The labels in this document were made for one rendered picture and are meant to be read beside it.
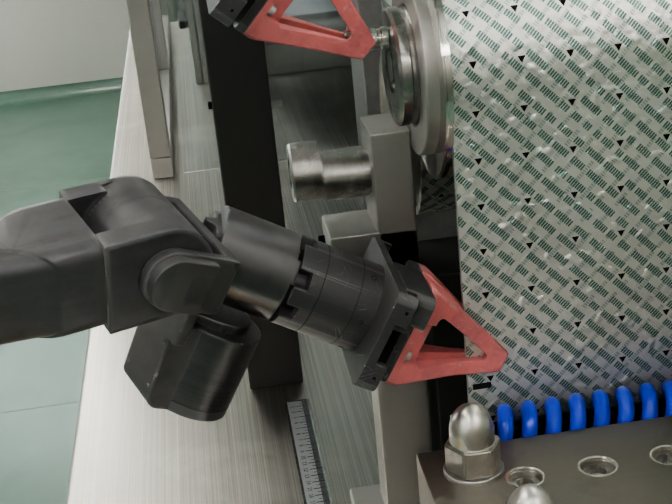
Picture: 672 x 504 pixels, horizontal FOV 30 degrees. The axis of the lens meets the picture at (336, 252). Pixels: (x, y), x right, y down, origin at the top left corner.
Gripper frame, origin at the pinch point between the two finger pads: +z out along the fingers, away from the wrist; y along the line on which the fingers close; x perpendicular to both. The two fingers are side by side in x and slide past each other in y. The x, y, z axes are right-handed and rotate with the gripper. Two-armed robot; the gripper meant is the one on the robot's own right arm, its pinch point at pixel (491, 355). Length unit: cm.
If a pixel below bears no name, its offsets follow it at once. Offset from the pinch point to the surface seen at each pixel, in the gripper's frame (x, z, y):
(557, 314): 4.2, 2.6, 0.2
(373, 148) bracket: 8.1, -11.1, -7.1
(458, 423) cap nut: -2.1, -3.2, 7.6
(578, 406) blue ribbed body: -0.1, 5.5, 3.1
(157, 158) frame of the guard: -24, -14, -102
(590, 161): 14.0, -0.3, 0.2
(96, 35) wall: -101, -18, -556
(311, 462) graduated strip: -20.3, -1.4, -18.6
